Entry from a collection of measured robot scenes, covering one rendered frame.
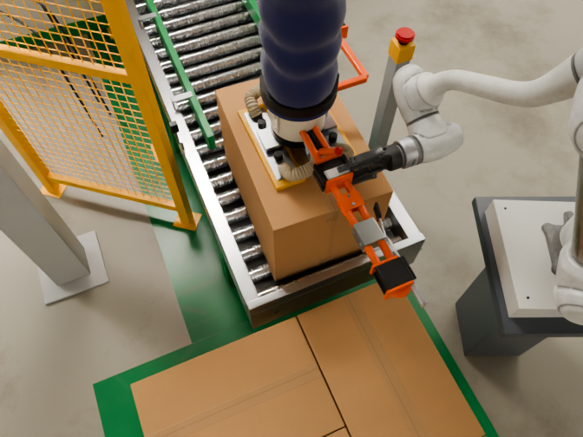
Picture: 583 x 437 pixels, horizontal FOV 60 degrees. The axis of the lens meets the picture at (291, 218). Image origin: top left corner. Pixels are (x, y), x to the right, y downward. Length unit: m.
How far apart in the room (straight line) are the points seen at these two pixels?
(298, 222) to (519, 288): 0.71
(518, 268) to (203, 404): 1.09
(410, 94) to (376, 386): 0.94
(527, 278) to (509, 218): 0.21
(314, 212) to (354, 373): 0.58
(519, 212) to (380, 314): 0.58
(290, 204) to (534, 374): 1.47
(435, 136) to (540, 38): 2.38
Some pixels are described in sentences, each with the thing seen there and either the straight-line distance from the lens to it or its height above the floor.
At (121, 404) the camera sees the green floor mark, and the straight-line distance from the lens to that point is 2.42.
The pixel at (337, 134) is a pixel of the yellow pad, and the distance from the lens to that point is 1.66.
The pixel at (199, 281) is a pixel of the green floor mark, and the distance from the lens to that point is 2.51.
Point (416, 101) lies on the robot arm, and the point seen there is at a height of 1.18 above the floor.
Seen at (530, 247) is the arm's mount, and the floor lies 0.83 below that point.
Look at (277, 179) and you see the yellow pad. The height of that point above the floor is 0.97.
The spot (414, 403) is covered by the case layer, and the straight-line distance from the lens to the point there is 1.81.
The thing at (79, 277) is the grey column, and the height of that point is 0.02.
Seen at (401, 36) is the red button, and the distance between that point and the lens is 1.95.
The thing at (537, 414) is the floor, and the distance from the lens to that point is 2.54.
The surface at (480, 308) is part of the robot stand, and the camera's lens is 2.26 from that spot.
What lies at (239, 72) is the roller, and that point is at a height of 0.55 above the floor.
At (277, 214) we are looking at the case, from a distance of 1.54.
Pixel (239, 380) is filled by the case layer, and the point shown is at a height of 0.54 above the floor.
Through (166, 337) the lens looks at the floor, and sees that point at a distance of 2.44.
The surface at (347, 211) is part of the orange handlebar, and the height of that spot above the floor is 1.09.
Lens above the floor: 2.28
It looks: 60 degrees down
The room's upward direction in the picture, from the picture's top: 1 degrees clockwise
